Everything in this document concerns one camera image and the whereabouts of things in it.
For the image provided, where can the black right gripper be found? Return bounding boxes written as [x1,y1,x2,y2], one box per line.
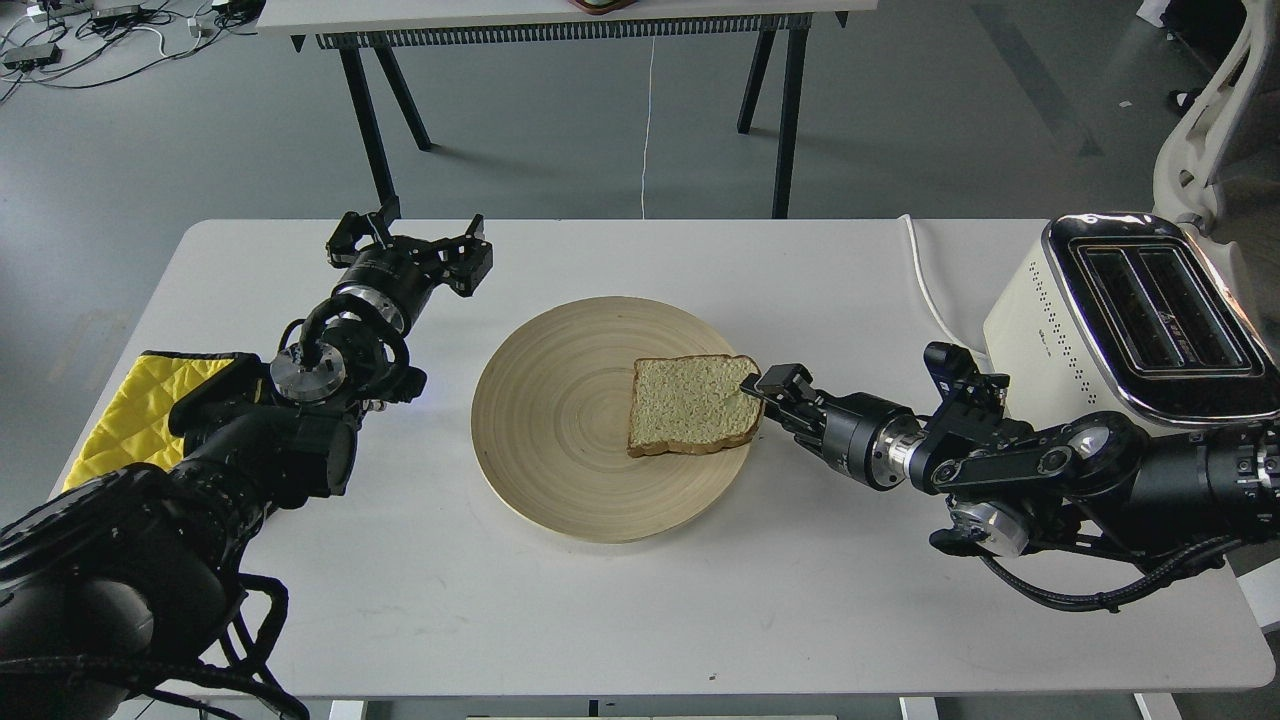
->
[740,364,923,491]

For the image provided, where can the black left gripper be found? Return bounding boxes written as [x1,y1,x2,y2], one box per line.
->
[326,208,493,316]

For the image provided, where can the slice of bread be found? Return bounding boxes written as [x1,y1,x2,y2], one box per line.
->
[627,354,763,457]

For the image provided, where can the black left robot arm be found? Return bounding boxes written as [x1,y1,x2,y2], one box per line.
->
[3,200,493,719]

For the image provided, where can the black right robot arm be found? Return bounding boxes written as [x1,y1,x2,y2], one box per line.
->
[741,342,1277,612]

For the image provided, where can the cream chrome toaster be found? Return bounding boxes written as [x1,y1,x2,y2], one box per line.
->
[983,213,1279,436]

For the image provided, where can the round wooden plate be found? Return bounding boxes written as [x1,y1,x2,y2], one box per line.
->
[471,296,750,543]

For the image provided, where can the white background table black legs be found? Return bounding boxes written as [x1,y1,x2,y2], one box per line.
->
[255,1,876,219]

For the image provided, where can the yellow quilted cloth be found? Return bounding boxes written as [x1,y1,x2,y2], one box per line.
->
[60,351,259,492]

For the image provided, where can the white toaster power cable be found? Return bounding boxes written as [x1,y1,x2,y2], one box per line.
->
[899,214,993,363]

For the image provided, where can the thin white hanging cable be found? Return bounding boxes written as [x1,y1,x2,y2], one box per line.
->
[640,36,658,220]

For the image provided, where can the floor cables and power strips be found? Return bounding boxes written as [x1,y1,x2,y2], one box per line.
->
[0,0,269,106]

